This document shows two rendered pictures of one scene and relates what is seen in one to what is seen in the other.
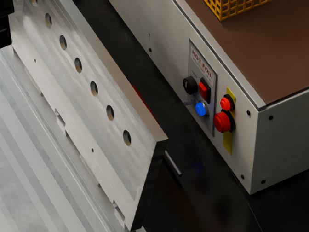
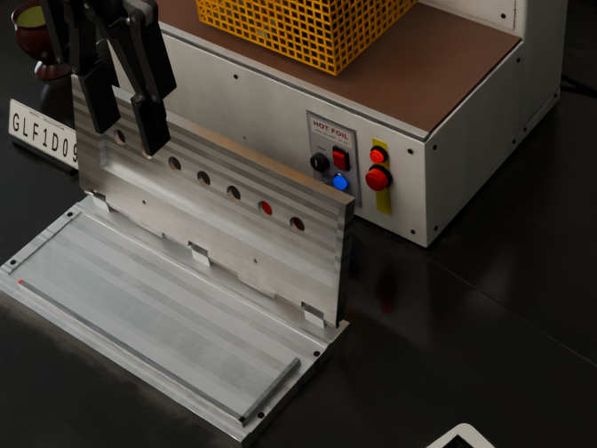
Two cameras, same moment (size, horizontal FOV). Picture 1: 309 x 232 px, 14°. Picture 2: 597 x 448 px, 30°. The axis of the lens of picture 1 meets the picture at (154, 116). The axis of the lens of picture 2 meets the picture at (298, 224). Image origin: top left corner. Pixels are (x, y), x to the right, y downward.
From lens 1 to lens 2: 48 cm
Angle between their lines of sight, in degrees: 13
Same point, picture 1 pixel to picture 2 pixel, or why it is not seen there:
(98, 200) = (280, 312)
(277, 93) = (432, 118)
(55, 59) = (169, 188)
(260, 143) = (428, 181)
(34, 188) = (206, 329)
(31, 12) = (120, 153)
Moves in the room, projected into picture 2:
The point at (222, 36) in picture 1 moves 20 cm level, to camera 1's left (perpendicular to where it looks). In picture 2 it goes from (344, 91) to (194, 145)
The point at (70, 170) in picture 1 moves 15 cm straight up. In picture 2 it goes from (234, 295) to (216, 211)
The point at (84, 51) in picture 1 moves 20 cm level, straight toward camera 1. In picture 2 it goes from (208, 158) to (285, 260)
